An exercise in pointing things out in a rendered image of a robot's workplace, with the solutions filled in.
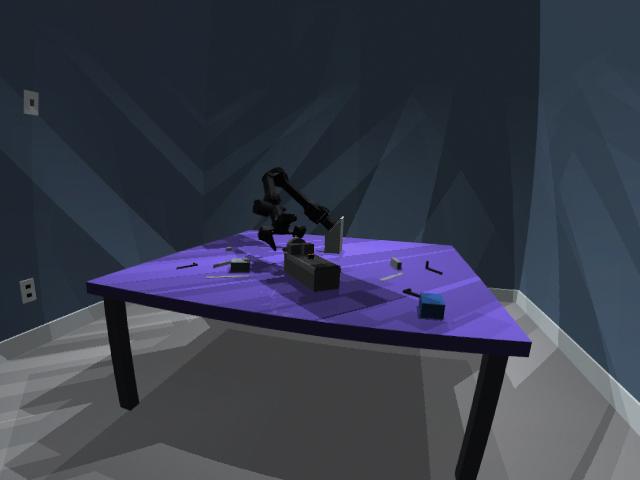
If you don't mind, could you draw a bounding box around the blue cube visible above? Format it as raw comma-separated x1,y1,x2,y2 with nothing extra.
419,292,445,319

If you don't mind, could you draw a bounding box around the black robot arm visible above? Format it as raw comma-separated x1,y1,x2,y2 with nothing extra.
253,167,337,231

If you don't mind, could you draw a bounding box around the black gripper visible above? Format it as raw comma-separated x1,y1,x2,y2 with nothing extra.
258,214,306,251

